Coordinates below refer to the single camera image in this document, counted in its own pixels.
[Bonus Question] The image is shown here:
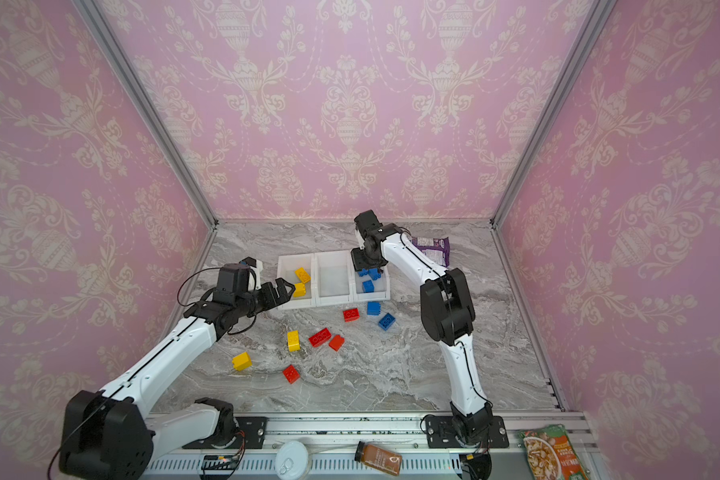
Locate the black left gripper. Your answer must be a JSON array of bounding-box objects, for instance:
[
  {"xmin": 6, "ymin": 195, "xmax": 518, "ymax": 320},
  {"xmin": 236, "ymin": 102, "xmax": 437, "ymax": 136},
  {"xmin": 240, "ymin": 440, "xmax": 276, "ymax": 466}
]
[{"xmin": 235, "ymin": 276, "xmax": 296, "ymax": 319}]

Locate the yellow lego brick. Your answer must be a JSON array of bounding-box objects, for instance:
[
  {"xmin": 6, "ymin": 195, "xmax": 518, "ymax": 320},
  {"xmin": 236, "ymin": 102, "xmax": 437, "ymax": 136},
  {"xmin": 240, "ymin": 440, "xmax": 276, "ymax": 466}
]
[
  {"xmin": 287, "ymin": 330, "xmax": 301, "ymax": 352},
  {"xmin": 294, "ymin": 268, "xmax": 311, "ymax": 284},
  {"xmin": 233, "ymin": 352, "xmax": 252, "ymax": 371},
  {"xmin": 293, "ymin": 283, "xmax": 306, "ymax": 298}
]

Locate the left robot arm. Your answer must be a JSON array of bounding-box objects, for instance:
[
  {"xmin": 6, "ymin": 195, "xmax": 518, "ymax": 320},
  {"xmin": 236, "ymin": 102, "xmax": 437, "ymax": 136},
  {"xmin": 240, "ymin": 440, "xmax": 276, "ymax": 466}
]
[{"xmin": 50, "ymin": 278, "xmax": 296, "ymax": 479}]

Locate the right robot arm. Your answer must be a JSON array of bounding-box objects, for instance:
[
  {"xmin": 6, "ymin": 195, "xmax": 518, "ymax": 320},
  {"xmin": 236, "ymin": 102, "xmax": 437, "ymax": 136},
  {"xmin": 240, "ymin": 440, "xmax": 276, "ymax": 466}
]
[{"xmin": 351, "ymin": 224, "xmax": 493, "ymax": 445}]

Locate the white right bin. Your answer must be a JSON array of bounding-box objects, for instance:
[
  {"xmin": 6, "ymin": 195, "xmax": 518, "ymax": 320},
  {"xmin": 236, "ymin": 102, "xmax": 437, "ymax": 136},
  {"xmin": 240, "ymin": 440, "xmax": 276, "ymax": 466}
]
[{"xmin": 348, "ymin": 253, "xmax": 391, "ymax": 302}]

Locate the purple snack packet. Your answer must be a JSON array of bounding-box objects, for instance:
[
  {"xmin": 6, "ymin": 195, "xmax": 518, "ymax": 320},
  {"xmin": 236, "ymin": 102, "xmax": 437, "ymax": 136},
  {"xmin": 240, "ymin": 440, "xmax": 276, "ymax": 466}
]
[{"xmin": 411, "ymin": 237, "xmax": 451, "ymax": 267}]

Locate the white left bin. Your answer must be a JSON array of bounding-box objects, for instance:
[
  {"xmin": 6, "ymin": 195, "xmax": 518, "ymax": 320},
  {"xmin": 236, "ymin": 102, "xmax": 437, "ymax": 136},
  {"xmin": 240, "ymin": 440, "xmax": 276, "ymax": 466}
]
[{"xmin": 277, "ymin": 254, "xmax": 316, "ymax": 310}]

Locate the long red lego brick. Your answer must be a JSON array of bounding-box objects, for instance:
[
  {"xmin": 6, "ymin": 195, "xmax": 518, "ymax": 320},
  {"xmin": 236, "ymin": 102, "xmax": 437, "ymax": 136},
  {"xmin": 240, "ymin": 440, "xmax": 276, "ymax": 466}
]
[{"xmin": 309, "ymin": 328, "xmax": 332, "ymax": 348}]

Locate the white round lid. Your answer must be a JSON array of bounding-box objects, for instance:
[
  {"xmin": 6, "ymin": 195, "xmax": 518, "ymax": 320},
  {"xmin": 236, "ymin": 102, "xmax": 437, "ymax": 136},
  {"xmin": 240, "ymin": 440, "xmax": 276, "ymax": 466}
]
[{"xmin": 274, "ymin": 441, "xmax": 310, "ymax": 480}]

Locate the brown spice jar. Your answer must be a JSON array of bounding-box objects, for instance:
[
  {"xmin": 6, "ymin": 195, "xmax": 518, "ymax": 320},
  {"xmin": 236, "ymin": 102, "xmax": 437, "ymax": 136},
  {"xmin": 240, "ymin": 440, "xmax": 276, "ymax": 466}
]
[{"xmin": 354, "ymin": 441, "xmax": 403, "ymax": 476}]

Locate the green food packet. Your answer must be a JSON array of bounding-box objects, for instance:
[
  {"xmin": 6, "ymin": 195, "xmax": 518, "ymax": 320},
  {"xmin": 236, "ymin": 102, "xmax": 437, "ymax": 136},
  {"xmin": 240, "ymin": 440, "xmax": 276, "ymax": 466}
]
[{"xmin": 519, "ymin": 424, "xmax": 589, "ymax": 480}]

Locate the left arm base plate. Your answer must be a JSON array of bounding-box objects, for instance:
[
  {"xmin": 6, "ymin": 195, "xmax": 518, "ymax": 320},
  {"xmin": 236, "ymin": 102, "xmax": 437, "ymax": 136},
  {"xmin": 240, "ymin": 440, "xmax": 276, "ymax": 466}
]
[{"xmin": 183, "ymin": 415, "xmax": 269, "ymax": 450}]

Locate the aluminium front rail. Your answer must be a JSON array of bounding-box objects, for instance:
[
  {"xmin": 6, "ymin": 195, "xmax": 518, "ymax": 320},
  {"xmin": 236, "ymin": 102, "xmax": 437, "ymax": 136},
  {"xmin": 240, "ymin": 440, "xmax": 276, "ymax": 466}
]
[{"xmin": 141, "ymin": 410, "xmax": 608, "ymax": 479}]

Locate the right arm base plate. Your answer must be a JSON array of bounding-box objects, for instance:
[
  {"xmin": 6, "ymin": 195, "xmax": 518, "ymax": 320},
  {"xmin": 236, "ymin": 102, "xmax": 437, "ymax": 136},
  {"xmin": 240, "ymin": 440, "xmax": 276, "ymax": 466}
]
[{"xmin": 420, "ymin": 414, "xmax": 510, "ymax": 449}]

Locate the grey corner post left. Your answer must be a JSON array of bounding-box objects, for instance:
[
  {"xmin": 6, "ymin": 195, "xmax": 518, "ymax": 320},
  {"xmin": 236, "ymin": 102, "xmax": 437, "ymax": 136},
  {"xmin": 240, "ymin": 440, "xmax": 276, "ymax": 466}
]
[{"xmin": 72, "ymin": 0, "xmax": 218, "ymax": 230}]

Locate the grey corner post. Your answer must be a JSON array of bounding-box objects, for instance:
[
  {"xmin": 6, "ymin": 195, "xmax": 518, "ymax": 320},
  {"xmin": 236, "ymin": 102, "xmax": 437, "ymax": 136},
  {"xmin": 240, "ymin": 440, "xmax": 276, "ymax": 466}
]
[
  {"xmin": 72, "ymin": 0, "xmax": 218, "ymax": 230},
  {"xmin": 490, "ymin": 0, "xmax": 619, "ymax": 228}
]

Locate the grey corner post right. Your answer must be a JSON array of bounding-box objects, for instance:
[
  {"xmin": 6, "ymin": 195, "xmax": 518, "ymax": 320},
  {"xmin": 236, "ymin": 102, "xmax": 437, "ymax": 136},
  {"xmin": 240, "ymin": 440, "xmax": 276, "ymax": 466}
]
[{"xmin": 490, "ymin": 0, "xmax": 619, "ymax": 228}]

